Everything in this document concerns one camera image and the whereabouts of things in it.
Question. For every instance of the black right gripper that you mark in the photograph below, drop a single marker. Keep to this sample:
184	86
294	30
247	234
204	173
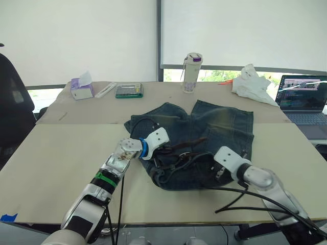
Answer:
221	174

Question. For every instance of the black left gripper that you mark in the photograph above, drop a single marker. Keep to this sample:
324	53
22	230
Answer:
163	150

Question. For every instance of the dark brown braided belt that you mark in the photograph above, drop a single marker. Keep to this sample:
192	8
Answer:
187	144

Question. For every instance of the blue denim shorts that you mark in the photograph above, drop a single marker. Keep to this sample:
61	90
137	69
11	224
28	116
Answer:
204	127

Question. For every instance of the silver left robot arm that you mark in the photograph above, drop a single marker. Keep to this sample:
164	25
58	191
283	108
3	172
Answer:
113	163

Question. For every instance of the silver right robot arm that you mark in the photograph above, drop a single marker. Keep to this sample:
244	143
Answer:
260	178

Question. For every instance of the green-rimmed clear box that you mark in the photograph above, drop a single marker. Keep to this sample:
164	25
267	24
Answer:
129	91

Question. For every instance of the orange small tool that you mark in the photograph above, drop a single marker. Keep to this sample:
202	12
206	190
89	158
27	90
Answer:
226	82

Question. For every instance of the grey rounded shape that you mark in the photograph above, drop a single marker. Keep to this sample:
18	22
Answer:
196	241

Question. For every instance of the black table base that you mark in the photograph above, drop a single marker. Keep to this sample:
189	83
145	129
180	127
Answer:
255	231

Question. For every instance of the crumpled white plastic bag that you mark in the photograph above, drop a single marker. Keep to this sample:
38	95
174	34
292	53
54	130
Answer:
251	86

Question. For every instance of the white flat long case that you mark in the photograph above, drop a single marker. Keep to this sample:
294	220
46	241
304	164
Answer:
106	89

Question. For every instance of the white tumbler with purple lid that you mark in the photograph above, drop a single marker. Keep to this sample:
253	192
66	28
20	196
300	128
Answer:
191	74

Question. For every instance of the purple tissue box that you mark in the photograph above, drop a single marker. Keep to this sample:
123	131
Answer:
81	88

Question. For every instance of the grey open laptop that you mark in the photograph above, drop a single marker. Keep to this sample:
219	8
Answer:
304	107

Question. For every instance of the black office chair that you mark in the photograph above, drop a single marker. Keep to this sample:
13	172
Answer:
12	107

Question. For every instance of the blue tape piece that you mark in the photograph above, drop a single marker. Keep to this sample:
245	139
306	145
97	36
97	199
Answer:
8	217

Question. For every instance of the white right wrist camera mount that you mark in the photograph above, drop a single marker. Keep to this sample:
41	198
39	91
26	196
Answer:
228	157

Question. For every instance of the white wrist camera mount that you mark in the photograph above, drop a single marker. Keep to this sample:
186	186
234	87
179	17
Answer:
228	157
158	136

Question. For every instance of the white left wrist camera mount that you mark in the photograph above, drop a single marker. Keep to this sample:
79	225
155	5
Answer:
158	136

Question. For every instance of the dark window frame post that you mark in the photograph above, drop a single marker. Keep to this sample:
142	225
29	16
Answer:
159	40

